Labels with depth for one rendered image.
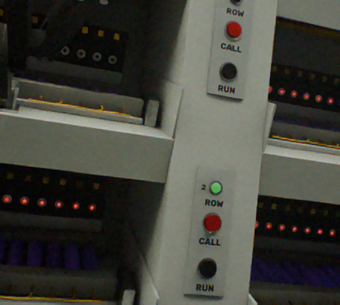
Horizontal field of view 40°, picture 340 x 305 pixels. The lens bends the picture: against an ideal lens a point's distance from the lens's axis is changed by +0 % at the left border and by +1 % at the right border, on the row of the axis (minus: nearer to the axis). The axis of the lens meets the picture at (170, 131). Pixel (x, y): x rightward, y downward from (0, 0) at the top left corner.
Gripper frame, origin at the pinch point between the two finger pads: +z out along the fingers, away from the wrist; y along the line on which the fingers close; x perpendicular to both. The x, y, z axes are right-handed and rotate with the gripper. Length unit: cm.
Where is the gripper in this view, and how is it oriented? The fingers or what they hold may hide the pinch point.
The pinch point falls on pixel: (1, 63)
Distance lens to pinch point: 38.2
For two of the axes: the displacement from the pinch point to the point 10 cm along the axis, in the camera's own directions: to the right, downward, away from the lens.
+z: -3.0, 3.0, 9.0
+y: 9.5, 1.5, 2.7
